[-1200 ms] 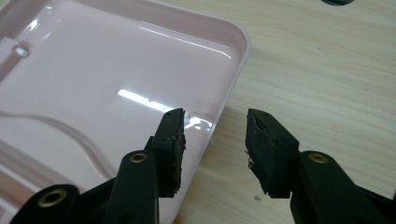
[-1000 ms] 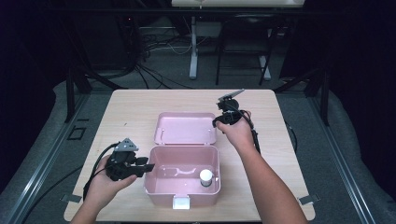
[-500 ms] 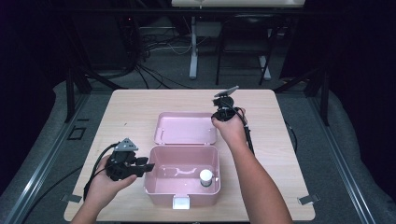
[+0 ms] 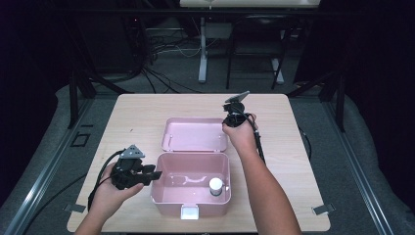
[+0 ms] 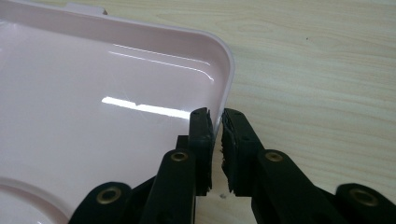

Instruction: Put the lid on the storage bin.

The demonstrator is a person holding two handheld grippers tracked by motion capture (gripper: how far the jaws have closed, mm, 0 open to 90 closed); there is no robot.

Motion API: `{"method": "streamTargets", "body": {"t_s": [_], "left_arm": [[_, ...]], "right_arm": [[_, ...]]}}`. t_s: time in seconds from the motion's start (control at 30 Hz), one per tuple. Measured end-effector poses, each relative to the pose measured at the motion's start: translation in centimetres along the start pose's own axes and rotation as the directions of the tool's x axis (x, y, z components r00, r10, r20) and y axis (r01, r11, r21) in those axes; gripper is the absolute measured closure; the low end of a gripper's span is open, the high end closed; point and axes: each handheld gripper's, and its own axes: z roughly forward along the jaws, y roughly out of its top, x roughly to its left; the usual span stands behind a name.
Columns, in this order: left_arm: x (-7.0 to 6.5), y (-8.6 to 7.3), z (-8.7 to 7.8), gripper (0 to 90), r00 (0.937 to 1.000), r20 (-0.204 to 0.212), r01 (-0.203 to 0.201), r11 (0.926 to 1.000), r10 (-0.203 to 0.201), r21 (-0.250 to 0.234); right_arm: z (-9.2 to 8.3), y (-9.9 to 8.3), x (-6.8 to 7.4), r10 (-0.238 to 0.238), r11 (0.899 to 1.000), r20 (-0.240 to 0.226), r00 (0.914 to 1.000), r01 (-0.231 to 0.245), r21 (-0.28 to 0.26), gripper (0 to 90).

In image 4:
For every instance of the black chair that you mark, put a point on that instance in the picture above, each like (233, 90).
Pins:
(254, 24)

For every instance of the small white bottle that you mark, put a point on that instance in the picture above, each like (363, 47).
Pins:
(215, 185)

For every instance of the person's right hand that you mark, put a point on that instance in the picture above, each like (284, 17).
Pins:
(243, 137)

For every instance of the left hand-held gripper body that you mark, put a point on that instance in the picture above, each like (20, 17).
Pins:
(125, 176)

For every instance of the aluminium floor rail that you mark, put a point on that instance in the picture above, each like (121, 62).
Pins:
(359, 176)
(42, 176)

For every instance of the grey table bracket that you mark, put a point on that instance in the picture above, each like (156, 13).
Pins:
(74, 208)
(323, 209)

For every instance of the pink storage box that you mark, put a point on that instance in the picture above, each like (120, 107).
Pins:
(191, 196)

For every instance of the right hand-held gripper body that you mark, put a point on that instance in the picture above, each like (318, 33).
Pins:
(235, 116)

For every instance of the person's left hand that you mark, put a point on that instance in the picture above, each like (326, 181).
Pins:
(111, 199)

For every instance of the black metal frame stand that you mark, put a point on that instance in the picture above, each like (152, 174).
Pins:
(341, 101)
(73, 98)

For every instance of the white desk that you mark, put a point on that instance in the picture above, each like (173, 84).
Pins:
(203, 49)

